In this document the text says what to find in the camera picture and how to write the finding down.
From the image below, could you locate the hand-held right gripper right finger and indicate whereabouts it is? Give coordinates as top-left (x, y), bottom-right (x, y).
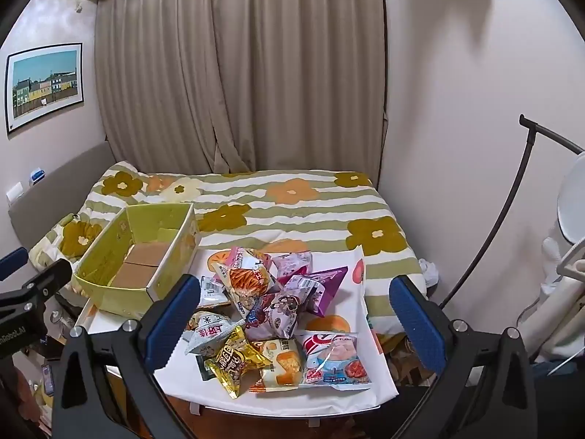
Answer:
top-left (388, 275), bottom-right (537, 439)

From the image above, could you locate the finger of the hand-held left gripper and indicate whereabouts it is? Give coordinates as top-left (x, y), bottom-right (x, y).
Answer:
top-left (0, 258), bottom-right (74, 325)
top-left (0, 247), bottom-right (29, 282)

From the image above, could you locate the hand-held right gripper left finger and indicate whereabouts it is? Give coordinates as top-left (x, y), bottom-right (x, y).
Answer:
top-left (52, 274), bottom-right (202, 439)

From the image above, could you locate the green cardboard box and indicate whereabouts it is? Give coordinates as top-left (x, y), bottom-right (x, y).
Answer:
top-left (73, 202), bottom-right (200, 318)

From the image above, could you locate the gold foil snack bag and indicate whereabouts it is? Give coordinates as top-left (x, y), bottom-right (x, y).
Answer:
top-left (204, 327), bottom-right (272, 399)

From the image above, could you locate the cream chip bag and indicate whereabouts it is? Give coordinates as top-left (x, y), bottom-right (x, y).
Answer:
top-left (215, 249), bottom-right (279, 316)

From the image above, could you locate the pile of snack packets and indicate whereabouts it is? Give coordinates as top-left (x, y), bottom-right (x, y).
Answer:
top-left (185, 247), bottom-right (372, 399)

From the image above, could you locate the purple snack bag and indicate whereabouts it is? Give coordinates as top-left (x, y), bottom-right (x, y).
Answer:
top-left (276, 266), bottom-right (349, 318)

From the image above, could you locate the orange bread bag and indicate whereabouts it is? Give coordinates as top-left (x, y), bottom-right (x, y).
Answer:
top-left (249, 337), bottom-right (305, 393)

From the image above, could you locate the crumpled white tissue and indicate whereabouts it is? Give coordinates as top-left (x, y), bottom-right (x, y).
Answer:
top-left (419, 258), bottom-right (440, 290)

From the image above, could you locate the white small table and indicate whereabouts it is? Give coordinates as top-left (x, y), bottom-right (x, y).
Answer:
top-left (78, 301), bottom-right (382, 417)

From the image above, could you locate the grey padded headboard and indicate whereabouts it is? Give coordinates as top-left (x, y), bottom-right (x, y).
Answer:
top-left (9, 139), bottom-right (110, 257)

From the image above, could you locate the striped floral blanket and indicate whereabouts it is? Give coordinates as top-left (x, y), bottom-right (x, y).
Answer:
top-left (30, 160), bottom-right (428, 344)

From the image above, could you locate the black curved floor stand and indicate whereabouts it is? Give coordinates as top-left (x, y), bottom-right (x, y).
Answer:
top-left (441, 114), bottom-right (585, 307)

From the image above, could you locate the white round appliance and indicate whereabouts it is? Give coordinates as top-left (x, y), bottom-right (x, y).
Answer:
top-left (521, 151), bottom-right (585, 371)

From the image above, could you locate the beige curtain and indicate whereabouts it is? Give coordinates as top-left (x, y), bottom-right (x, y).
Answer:
top-left (94, 0), bottom-right (389, 177)

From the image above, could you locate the framed wall poster of houses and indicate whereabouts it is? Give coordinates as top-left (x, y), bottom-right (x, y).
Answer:
top-left (5, 42), bottom-right (85, 135)

